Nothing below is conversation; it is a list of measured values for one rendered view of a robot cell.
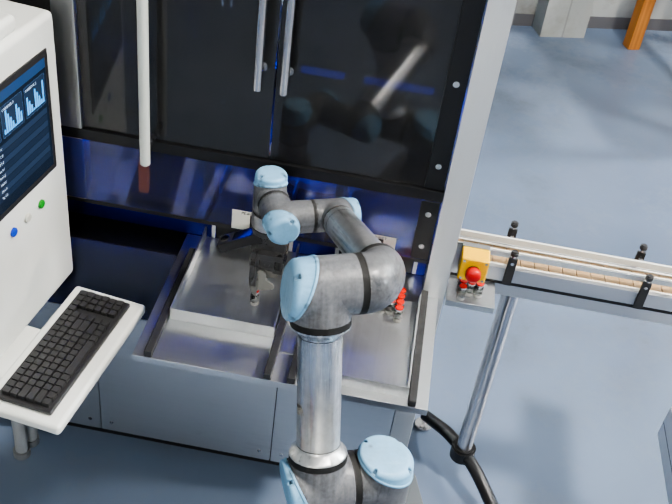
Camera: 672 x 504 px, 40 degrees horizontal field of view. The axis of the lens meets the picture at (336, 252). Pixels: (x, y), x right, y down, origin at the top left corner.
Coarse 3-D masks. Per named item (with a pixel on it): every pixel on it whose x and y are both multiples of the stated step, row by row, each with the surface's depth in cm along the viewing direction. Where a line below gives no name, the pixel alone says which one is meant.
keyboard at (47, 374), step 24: (72, 312) 235; (96, 312) 236; (120, 312) 238; (48, 336) 227; (72, 336) 228; (96, 336) 229; (24, 360) 221; (48, 360) 221; (72, 360) 222; (24, 384) 214; (48, 384) 215; (72, 384) 218; (48, 408) 211
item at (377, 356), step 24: (384, 312) 239; (408, 312) 240; (360, 336) 231; (384, 336) 232; (408, 336) 233; (360, 360) 225; (384, 360) 226; (408, 360) 227; (360, 384) 217; (384, 384) 216; (408, 384) 216
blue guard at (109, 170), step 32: (64, 160) 237; (96, 160) 236; (128, 160) 234; (160, 160) 233; (192, 160) 231; (96, 192) 242; (128, 192) 240; (160, 192) 239; (192, 192) 237; (224, 192) 236; (288, 192) 233; (320, 192) 231; (352, 192) 230; (384, 224) 234; (416, 224) 233
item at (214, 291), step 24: (216, 240) 255; (192, 264) 243; (216, 264) 247; (240, 264) 248; (192, 288) 238; (216, 288) 239; (240, 288) 240; (192, 312) 227; (216, 312) 232; (240, 312) 233; (264, 312) 234
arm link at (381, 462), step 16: (368, 448) 186; (384, 448) 187; (400, 448) 188; (352, 464) 184; (368, 464) 183; (384, 464) 184; (400, 464) 185; (368, 480) 183; (384, 480) 182; (400, 480) 183; (368, 496) 184; (384, 496) 185; (400, 496) 187
